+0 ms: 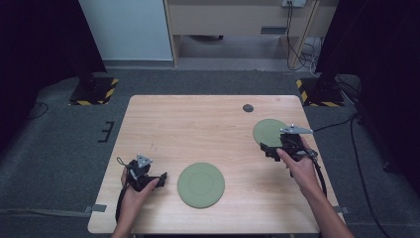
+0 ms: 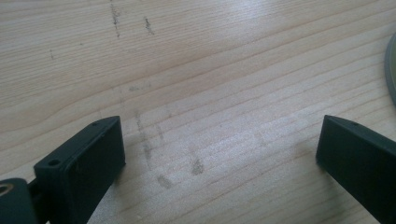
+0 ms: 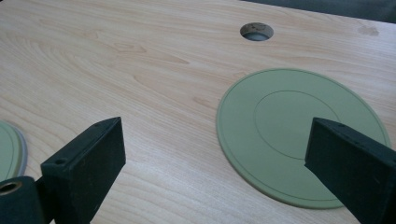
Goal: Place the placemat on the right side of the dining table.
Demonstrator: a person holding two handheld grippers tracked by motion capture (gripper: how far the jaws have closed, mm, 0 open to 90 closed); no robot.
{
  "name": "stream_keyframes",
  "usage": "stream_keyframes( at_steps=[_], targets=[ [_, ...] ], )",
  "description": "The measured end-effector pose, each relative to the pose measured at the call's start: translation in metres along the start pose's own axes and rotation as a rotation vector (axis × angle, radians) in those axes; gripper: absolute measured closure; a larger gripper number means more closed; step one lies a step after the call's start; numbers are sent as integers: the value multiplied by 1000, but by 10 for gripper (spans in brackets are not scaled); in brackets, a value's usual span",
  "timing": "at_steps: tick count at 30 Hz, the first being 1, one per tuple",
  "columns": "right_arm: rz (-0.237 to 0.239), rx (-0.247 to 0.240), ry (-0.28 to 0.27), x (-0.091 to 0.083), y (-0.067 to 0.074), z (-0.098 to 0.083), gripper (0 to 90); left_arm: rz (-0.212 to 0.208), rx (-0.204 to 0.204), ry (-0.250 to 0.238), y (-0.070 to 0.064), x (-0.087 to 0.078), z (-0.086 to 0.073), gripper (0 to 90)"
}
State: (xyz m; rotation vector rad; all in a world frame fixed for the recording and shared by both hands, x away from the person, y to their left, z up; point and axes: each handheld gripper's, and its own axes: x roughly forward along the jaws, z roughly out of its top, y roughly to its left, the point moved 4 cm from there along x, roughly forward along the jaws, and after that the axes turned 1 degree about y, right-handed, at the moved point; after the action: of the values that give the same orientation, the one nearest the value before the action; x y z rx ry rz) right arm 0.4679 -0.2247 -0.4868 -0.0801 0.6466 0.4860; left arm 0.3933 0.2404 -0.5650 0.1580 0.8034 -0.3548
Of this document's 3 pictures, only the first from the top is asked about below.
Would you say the green round plate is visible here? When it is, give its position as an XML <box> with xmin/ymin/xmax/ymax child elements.
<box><xmin>176</xmin><ymin>161</ymin><xmax>226</xmax><ymax>210</ymax></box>
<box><xmin>252</xmin><ymin>118</ymin><xmax>289</xmax><ymax>149</ymax></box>

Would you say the person's left hand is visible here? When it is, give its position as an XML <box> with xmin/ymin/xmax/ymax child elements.
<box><xmin>120</xmin><ymin>166</ymin><xmax>160</xmax><ymax>216</ymax></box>

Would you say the white panel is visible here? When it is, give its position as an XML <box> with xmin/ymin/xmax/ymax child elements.
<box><xmin>78</xmin><ymin>0</ymin><xmax>174</xmax><ymax>61</ymax></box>

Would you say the light wooden desk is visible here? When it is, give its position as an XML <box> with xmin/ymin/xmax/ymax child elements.
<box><xmin>163</xmin><ymin>0</ymin><xmax>340</xmax><ymax>69</ymax></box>

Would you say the black curtain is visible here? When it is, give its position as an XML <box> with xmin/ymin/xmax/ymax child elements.
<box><xmin>0</xmin><ymin>0</ymin><xmax>107</xmax><ymax>152</ymax></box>
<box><xmin>315</xmin><ymin>0</ymin><xmax>420</xmax><ymax>196</ymax></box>

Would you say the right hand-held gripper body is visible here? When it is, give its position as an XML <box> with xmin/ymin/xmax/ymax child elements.
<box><xmin>279</xmin><ymin>123</ymin><xmax>320</xmax><ymax>163</ymax></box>

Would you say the bundle of black cables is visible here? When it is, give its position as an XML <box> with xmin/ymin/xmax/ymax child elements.
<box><xmin>284</xmin><ymin>2</ymin><xmax>321</xmax><ymax>77</ymax></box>

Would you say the person's right hand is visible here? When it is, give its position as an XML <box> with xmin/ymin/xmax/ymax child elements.
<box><xmin>275</xmin><ymin>136</ymin><xmax>324</xmax><ymax>200</ymax></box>

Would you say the black stand with striped base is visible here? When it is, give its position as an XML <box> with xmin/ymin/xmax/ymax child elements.
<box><xmin>295</xmin><ymin>0</ymin><xmax>346</xmax><ymax>108</ymax></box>
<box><xmin>68</xmin><ymin>0</ymin><xmax>120</xmax><ymax>107</ymax></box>

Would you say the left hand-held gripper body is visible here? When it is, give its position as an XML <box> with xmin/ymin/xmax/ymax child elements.
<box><xmin>126</xmin><ymin>154</ymin><xmax>157</xmax><ymax>191</ymax></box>

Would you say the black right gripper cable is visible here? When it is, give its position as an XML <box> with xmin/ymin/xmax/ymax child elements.
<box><xmin>308</xmin><ymin>150</ymin><xmax>329</xmax><ymax>199</ymax></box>

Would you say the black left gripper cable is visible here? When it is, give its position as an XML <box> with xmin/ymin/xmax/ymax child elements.
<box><xmin>114</xmin><ymin>157</ymin><xmax>133</xmax><ymax>223</ymax></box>

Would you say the grey floor cable cover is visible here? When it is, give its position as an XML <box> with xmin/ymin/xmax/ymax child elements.
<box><xmin>0</xmin><ymin>207</ymin><xmax>87</xmax><ymax>219</ymax></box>

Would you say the black floor cable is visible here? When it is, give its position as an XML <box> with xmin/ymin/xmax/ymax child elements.
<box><xmin>312</xmin><ymin>110</ymin><xmax>395</xmax><ymax>238</ymax></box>
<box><xmin>27</xmin><ymin>101</ymin><xmax>50</xmax><ymax>121</ymax></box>

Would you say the grey power strip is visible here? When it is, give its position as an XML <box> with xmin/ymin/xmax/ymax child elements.
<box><xmin>280</xmin><ymin>0</ymin><xmax>307</xmax><ymax>9</ymax></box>

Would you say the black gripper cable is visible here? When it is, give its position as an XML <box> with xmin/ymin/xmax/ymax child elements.
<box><xmin>308</xmin><ymin>150</ymin><xmax>329</xmax><ymax>199</ymax></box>
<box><xmin>114</xmin><ymin>157</ymin><xmax>133</xmax><ymax>223</ymax></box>

